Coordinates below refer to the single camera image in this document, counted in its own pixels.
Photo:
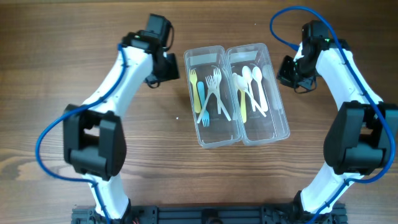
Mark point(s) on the yellow fork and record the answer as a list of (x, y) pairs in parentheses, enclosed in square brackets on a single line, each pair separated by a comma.
[(196, 99)]

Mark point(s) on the clear plastic container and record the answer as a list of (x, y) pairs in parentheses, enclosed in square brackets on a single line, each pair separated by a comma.
[(258, 129), (221, 132)]

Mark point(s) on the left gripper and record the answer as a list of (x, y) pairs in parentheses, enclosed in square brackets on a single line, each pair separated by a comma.
[(173, 71)]

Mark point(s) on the yellow-green spoon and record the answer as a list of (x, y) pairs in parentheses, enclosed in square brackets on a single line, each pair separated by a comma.
[(243, 106)]

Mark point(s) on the light blue fork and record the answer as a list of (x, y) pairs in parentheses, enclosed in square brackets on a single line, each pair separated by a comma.
[(206, 117)]

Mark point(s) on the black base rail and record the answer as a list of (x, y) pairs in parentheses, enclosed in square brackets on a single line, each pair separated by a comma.
[(268, 213)]

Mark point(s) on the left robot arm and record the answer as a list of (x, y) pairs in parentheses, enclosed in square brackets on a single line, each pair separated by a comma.
[(93, 137)]

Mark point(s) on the white fork pile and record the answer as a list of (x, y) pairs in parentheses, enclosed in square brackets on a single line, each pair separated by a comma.
[(217, 78)]

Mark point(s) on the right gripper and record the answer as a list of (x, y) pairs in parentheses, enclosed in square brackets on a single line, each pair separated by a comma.
[(283, 75)]

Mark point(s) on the white spoon lone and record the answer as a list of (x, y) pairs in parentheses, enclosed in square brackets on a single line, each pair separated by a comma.
[(234, 75)]

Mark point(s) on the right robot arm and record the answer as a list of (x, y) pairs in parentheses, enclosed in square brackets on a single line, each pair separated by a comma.
[(357, 142)]

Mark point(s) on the white spoon top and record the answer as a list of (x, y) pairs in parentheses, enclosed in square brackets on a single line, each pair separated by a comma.
[(247, 75)]

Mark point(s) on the white spoon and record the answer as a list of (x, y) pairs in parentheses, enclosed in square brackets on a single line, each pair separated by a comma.
[(257, 75), (247, 75), (242, 85)]

